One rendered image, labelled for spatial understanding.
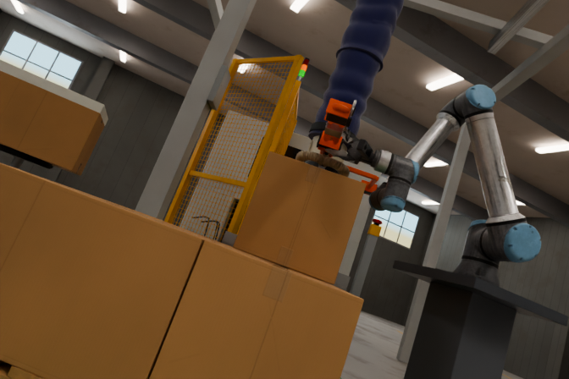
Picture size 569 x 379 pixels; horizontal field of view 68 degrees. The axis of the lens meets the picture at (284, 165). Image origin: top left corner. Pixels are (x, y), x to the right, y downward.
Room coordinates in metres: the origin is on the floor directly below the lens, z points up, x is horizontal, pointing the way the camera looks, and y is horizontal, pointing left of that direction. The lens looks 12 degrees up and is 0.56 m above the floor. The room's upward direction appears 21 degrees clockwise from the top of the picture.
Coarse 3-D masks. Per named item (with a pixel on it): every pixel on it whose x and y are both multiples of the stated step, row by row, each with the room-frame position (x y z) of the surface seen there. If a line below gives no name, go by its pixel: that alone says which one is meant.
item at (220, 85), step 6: (222, 66) 2.99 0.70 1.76; (222, 72) 2.99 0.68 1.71; (228, 72) 3.05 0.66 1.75; (216, 78) 2.99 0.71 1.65; (222, 78) 2.99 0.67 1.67; (228, 78) 3.11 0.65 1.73; (216, 84) 2.99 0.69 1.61; (222, 84) 3.03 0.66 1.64; (228, 84) 3.18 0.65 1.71; (216, 90) 2.99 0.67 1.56; (222, 90) 3.09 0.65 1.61; (210, 96) 2.99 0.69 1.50; (216, 96) 3.02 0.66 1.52; (222, 96) 3.16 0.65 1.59; (210, 102) 3.04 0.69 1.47; (216, 102) 3.08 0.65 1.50; (216, 108) 3.15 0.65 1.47
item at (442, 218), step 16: (192, 80) 5.22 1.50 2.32; (464, 128) 4.96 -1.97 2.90; (464, 144) 4.96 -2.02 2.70; (464, 160) 4.95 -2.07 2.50; (448, 176) 5.05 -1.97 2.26; (448, 192) 4.96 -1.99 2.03; (448, 208) 4.95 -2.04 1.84; (432, 240) 4.97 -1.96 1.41; (432, 256) 4.96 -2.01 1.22; (416, 288) 5.06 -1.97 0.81; (416, 304) 4.96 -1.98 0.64; (416, 320) 4.95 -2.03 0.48; (400, 352) 4.99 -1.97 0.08
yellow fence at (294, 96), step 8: (296, 80) 3.54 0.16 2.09; (296, 88) 3.53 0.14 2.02; (296, 96) 3.82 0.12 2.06; (288, 104) 3.53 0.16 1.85; (296, 104) 4.01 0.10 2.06; (288, 112) 3.53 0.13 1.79; (296, 112) 4.27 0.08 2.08; (280, 120) 3.54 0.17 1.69; (296, 120) 4.58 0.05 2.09; (280, 128) 3.53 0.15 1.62; (288, 128) 4.14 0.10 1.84; (280, 136) 3.57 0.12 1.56; (288, 136) 4.44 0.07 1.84; (272, 144) 3.54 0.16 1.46; (280, 144) 3.96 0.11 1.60; (288, 144) 4.58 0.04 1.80; (280, 152) 4.27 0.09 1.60; (256, 184) 3.54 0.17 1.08; (240, 224) 3.54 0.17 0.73
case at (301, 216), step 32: (288, 160) 1.61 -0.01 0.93; (256, 192) 1.62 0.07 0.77; (288, 192) 1.61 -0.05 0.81; (320, 192) 1.59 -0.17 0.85; (352, 192) 1.58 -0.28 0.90; (256, 224) 1.61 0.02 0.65; (288, 224) 1.60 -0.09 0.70; (320, 224) 1.59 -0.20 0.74; (352, 224) 1.58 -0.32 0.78; (288, 256) 1.60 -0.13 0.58; (320, 256) 1.58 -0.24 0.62
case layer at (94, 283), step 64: (0, 192) 1.06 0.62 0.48; (64, 192) 1.05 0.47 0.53; (0, 256) 1.05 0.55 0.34; (64, 256) 1.04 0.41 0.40; (128, 256) 1.03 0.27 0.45; (192, 256) 1.02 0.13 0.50; (256, 256) 1.54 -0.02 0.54; (0, 320) 1.05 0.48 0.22; (64, 320) 1.04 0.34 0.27; (128, 320) 1.03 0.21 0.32; (192, 320) 1.02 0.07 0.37; (256, 320) 1.01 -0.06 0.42; (320, 320) 1.00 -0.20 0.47
